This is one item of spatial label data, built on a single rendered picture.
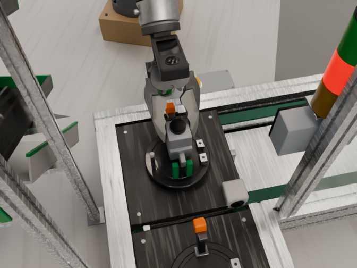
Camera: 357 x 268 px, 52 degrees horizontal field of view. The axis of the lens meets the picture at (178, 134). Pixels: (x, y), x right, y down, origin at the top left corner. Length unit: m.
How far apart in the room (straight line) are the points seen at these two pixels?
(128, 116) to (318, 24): 2.06
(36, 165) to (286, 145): 0.37
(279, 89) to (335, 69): 0.50
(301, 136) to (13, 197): 0.39
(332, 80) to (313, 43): 2.13
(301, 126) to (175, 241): 0.33
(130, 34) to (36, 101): 0.70
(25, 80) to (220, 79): 0.58
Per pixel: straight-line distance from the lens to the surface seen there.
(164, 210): 0.74
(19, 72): 0.48
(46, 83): 0.63
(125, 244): 0.74
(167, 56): 0.60
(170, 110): 0.75
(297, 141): 0.56
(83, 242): 0.86
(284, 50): 2.50
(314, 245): 0.89
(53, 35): 1.28
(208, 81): 0.94
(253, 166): 0.87
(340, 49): 0.46
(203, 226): 0.63
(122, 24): 1.15
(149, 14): 0.66
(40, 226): 0.42
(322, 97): 0.51
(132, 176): 0.78
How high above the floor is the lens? 1.66
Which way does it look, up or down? 56 degrees down
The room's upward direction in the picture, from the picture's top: straight up
